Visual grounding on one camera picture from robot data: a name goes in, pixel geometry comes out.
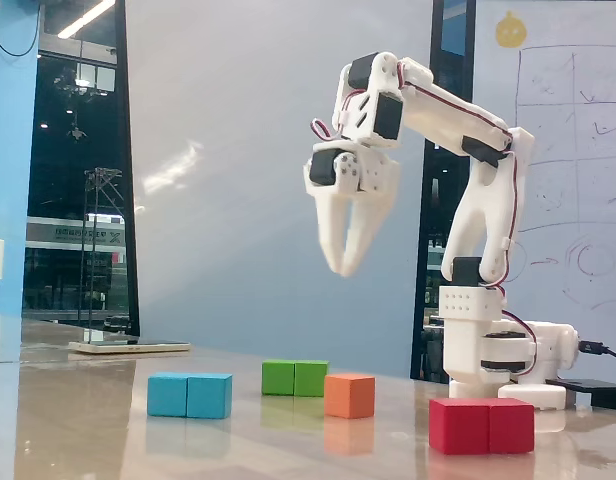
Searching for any blue double block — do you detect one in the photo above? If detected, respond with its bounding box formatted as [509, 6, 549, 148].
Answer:
[146, 371, 234, 420]

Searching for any red black base servo cable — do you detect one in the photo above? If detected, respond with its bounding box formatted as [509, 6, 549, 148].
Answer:
[500, 309, 539, 376]

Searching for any yellow round face sticker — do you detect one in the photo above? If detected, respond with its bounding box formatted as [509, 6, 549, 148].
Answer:
[494, 10, 529, 49]

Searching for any whiteboard with drawings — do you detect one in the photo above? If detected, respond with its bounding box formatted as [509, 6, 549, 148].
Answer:
[470, 0, 616, 374]

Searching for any flat black box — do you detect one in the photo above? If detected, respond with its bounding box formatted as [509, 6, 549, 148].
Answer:
[544, 377, 616, 415]

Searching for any green double block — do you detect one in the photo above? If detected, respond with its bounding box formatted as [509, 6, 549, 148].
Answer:
[260, 359, 331, 399]

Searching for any thin black hanging cable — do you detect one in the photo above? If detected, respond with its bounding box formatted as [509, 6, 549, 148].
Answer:
[0, 0, 42, 58]

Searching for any red double block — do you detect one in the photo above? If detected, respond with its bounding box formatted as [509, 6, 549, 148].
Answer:
[428, 397, 536, 456]

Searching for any black window frame post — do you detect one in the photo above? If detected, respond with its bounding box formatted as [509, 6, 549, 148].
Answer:
[114, 0, 142, 337]
[409, 0, 477, 384]

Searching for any white banner sign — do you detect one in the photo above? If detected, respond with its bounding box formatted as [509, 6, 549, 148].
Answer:
[25, 222, 127, 247]

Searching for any small orange cube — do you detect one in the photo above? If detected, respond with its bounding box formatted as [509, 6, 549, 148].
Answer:
[323, 372, 377, 420]

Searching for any white flat base board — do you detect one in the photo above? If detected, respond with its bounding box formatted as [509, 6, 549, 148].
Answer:
[67, 339, 193, 356]

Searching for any long ceiling light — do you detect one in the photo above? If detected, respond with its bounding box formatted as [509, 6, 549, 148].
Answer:
[56, 0, 117, 40]

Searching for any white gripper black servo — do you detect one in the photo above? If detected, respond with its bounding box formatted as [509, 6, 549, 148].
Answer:
[302, 139, 402, 278]

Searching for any black usb cable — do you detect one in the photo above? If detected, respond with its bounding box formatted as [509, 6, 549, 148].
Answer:
[577, 341, 616, 365]

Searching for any red black gripper servo cable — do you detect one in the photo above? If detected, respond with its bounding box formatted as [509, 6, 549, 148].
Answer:
[310, 117, 349, 144]

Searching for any red black arm servo cable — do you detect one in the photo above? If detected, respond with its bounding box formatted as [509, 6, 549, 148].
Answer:
[395, 57, 522, 301]

